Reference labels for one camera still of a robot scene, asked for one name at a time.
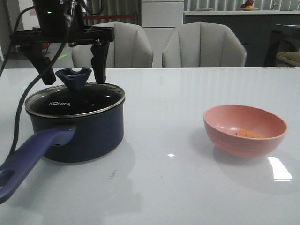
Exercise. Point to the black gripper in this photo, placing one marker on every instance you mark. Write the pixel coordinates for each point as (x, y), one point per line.
(62, 21)

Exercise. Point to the pink plastic bowl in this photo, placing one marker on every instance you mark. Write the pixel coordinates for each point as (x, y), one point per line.
(223, 121)

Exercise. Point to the orange ham slices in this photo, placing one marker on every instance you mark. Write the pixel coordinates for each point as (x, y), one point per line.
(248, 134)

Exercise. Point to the red barrier belt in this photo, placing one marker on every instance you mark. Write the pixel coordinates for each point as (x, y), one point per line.
(108, 17)

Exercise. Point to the left grey upholstered chair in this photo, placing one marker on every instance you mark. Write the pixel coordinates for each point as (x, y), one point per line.
(130, 48)

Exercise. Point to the grey upholstered chair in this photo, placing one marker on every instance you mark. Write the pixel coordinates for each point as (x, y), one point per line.
(203, 45)
(130, 48)

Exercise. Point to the dark blue saucepan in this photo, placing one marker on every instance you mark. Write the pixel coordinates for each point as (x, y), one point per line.
(69, 140)

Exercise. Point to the white cabinet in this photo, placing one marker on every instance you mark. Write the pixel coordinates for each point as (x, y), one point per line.
(162, 13)

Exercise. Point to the right grey upholstered chair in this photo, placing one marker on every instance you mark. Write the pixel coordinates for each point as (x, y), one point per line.
(203, 45)

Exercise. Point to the fruit plate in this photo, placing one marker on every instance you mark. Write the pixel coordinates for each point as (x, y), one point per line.
(248, 5)

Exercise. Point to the dark grey counter cabinet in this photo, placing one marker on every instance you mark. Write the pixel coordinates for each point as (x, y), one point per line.
(252, 28)

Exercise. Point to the dark armchair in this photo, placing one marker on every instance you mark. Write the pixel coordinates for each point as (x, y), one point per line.
(283, 38)

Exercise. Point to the beige cushion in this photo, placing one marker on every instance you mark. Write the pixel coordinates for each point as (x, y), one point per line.
(289, 59)

